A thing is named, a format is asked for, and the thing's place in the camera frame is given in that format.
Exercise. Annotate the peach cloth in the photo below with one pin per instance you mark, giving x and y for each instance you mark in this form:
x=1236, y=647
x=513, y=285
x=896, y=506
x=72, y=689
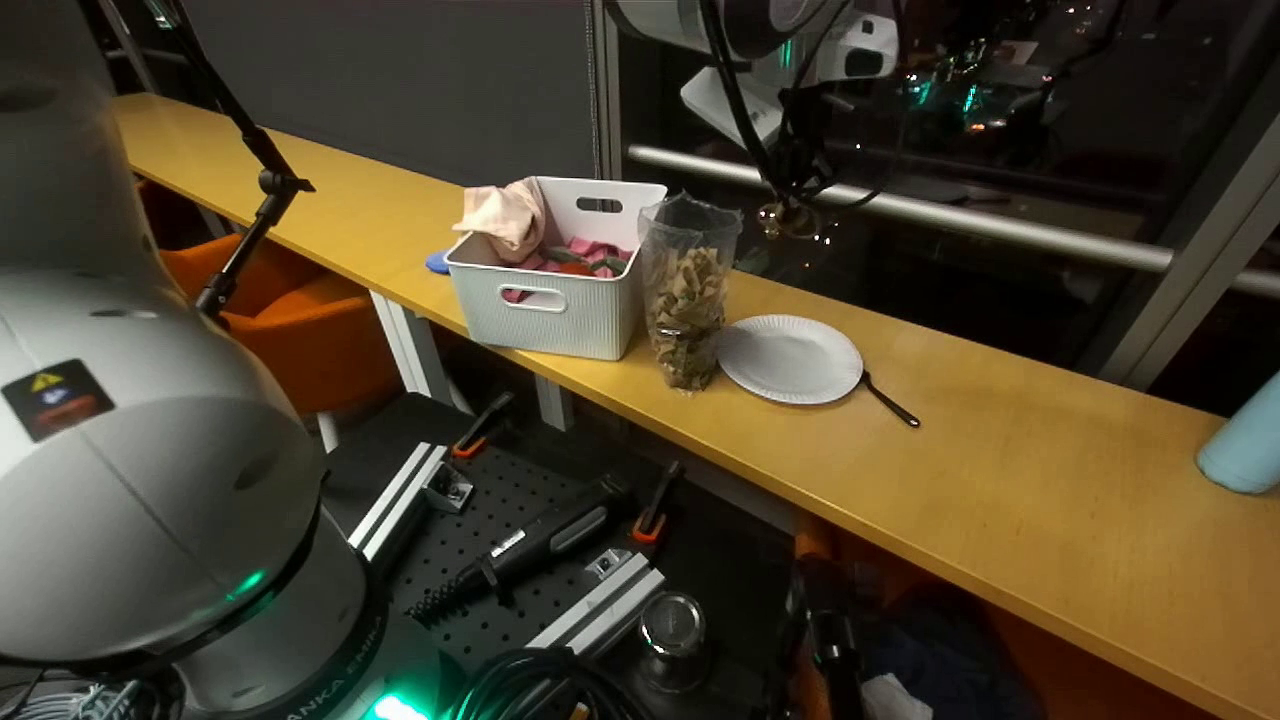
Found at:
x=505, y=213

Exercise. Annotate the black utensil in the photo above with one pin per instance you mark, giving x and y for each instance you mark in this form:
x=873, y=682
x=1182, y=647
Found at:
x=890, y=401

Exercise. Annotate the white plastic storage bin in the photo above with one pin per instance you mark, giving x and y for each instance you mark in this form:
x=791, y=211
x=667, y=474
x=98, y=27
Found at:
x=561, y=313

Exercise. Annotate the black hand tool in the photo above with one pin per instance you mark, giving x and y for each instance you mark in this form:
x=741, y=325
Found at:
x=525, y=549

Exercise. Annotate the white round plate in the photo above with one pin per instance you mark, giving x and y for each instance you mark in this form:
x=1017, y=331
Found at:
x=793, y=360

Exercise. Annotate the white table leg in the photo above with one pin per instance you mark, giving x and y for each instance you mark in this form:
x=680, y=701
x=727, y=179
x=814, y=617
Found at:
x=417, y=355

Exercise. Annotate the black camera stand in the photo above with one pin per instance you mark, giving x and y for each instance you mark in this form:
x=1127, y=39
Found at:
x=273, y=184

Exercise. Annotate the small metal cup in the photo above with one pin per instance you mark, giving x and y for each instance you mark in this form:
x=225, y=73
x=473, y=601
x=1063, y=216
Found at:
x=668, y=626

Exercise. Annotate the grey slanted window post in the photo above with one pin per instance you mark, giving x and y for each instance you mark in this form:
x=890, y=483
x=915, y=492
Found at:
x=1187, y=265

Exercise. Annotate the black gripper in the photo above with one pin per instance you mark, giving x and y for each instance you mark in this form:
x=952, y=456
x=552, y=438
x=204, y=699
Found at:
x=796, y=163

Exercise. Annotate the large orange chair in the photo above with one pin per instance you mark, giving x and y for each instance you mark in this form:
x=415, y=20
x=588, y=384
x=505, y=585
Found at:
x=323, y=346

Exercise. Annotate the aluminium extrusion rail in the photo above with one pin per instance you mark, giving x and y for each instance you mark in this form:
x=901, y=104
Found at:
x=400, y=496
x=600, y=601

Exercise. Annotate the pink cloth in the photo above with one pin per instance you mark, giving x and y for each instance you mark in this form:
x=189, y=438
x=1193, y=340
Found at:
x=579, y=253

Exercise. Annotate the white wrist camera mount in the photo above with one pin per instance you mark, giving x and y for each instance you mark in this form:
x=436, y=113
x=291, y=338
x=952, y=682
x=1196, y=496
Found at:
x=727, y=104

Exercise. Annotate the grey upright window post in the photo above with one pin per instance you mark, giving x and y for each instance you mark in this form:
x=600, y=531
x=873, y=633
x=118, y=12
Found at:
x=605, y=95

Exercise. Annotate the light blue cup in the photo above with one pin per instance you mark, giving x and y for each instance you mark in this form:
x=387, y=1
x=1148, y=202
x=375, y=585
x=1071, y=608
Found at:
x=1244, y=447

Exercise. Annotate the small blue object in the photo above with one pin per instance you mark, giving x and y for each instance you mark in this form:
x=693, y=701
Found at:
x=436, y=265

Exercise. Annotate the metal window railing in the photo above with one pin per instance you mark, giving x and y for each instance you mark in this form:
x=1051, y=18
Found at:
x=963, y=216

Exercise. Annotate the glass jar with snacks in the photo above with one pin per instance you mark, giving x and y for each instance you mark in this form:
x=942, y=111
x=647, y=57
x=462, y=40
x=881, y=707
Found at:
x=689, y=313

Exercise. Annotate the black perforated breadboard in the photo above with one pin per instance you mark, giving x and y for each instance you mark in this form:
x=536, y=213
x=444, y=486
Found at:
x=481, y=524

